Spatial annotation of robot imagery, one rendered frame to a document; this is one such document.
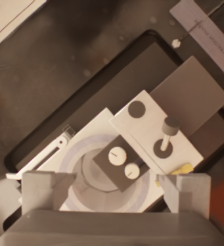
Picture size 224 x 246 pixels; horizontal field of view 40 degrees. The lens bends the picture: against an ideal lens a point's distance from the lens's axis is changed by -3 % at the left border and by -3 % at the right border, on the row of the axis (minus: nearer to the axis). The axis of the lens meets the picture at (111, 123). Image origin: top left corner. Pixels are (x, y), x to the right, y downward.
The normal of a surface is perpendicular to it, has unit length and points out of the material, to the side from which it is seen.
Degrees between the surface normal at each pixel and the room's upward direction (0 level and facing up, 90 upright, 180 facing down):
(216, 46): 90
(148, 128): 90
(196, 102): 90
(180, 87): 90
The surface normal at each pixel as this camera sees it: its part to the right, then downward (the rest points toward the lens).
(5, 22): -0.03, 0.01
